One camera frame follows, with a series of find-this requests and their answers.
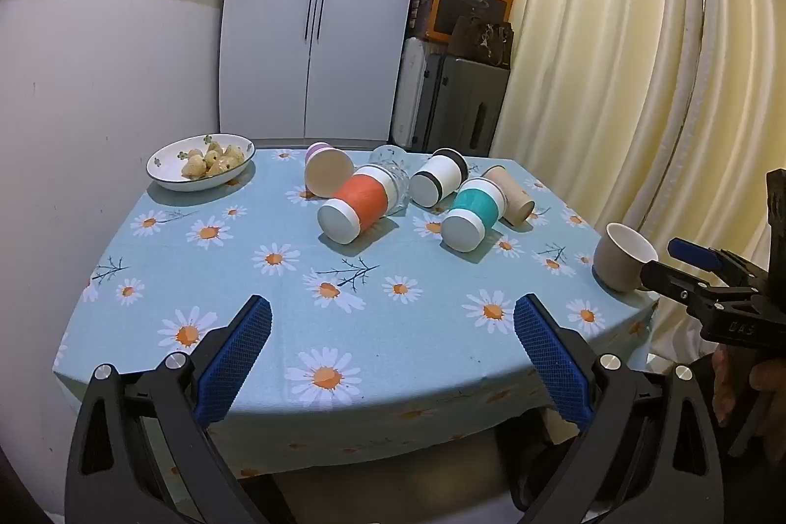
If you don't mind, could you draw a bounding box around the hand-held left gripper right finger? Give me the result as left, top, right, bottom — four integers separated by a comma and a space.
512, 294, 726, 524

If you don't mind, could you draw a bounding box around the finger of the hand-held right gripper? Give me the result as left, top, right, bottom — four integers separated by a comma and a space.
668, 237, 765, 280
639, 260, 729, 311

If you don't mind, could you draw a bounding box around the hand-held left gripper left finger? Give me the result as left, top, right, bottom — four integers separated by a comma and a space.
64, 295, 274, 524

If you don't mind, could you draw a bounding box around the beige cup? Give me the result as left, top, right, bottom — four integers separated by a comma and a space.
592, 222, 659, 293

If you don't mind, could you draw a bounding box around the brown paper cup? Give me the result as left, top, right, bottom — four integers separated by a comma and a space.
480, 165, 536, 228

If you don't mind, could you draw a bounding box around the teal sleeved white cup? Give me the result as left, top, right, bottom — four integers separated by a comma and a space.
441, 178, 508, 253

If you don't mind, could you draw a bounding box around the orange sleeved white cup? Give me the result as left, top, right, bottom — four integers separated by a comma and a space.
317, 164, 400, 246

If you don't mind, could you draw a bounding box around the purple striped cup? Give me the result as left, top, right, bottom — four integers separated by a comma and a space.
304, 141, 356, 197

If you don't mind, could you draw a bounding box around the black banded white cup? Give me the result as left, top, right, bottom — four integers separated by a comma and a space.
409, 148, 469, 207

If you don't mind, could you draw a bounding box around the clear glass cup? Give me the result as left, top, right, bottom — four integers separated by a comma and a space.
368, 144, 411, 215

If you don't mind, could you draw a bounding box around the person's right hand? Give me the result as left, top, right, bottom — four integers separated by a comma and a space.
712, 343, 786, 465

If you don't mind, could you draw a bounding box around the blue daisy tablecloth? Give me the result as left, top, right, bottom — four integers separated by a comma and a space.
52, 140, 661, 479

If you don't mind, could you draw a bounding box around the pile of pale fruits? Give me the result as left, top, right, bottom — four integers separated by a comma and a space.
181, 142, 244, 179

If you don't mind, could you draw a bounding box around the cream curtain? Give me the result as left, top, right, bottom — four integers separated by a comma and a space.
488, 0, 786, 365

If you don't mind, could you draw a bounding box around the white floral bowl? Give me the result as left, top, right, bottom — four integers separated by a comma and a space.
146, 134, 256, 192

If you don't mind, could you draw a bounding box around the grey suitcase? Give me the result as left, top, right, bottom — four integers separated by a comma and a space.
422, 53, 512, 158

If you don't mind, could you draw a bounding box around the dark brown handbag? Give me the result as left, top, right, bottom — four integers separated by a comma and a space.
448, 14, 514, 71

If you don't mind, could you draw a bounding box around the white suitcase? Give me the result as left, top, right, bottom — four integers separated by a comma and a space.
390, 38, 432, 150

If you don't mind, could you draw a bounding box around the white refrigerator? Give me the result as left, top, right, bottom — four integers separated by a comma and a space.
219, 0, 431, 144

